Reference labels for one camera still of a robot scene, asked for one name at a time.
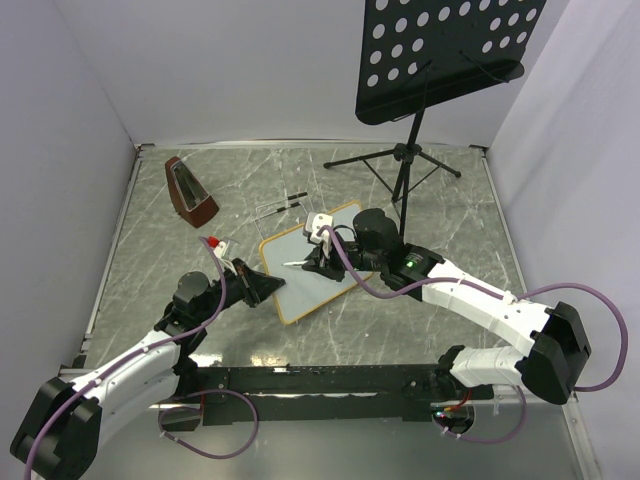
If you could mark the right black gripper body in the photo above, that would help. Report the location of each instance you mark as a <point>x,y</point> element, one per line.
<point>359,258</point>

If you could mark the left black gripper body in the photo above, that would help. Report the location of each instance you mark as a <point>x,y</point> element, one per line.
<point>233,286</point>

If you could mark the yellow framed whiteboard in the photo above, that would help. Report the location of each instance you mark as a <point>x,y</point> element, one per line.
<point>303,292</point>

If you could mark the white whiteboard marker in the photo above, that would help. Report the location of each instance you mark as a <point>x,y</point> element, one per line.
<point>297,263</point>

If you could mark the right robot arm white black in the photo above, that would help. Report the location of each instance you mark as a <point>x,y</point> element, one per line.
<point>546,347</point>

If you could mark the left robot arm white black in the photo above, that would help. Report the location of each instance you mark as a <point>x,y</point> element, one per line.
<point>68,421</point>

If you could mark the brown wooden metronome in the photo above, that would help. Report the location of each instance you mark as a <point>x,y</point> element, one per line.
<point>191,201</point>

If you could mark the black music stand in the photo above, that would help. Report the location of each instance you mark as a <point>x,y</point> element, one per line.
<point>417,54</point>

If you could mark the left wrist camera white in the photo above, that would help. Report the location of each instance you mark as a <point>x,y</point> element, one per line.
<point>225,248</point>

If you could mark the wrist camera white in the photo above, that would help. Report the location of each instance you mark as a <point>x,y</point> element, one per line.
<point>225,248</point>
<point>316,231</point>

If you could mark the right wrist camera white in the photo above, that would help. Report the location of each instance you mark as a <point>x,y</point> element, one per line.
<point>316,231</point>

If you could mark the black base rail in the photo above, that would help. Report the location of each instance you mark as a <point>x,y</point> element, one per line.
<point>297,393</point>

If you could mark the aluminium extrusion frame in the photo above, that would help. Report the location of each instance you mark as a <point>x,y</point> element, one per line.
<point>58,242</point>

